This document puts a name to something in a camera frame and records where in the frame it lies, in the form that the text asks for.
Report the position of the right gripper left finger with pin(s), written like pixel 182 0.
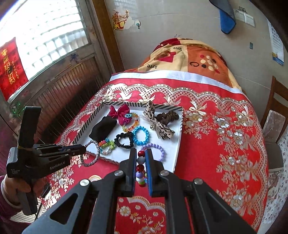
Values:
pixel 128 180

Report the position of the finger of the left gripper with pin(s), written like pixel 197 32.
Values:
pixel 73 150

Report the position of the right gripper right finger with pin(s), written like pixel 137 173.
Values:
pixel 156 186

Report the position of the spotted cream bow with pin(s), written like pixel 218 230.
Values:
pixel 161 130

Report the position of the dark red bow hairclip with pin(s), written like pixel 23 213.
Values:
pixel 122 114

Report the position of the brown scrunchie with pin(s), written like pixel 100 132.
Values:
pixel 166 118

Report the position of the purple sleeve forearm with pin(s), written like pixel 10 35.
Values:
pixel 8 210

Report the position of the left hand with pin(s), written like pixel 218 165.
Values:
pixel 13 185

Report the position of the red floral tablecloth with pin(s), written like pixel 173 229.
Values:
pixel 221 142

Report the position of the red gold banner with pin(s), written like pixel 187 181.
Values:
pixel 12 72

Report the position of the orange patterned blanket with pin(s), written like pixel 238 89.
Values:
pixel 189 55

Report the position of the window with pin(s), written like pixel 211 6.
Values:
pixel 44 31

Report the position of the floral white bedding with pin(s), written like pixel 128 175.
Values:
pixel 277 194

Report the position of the wooden chair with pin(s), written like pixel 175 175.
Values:
pixel 274 123

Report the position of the red gold wall sticker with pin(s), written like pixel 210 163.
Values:
pixel 119 20

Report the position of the wall hook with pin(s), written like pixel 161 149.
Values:
pixel 138 24

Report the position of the blue cloth on wall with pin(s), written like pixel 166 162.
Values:
pixel 227 17

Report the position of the wall poster chart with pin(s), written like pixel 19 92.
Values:
pixel 276 45

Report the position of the white wall switch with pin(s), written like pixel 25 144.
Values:
pixel 244 17

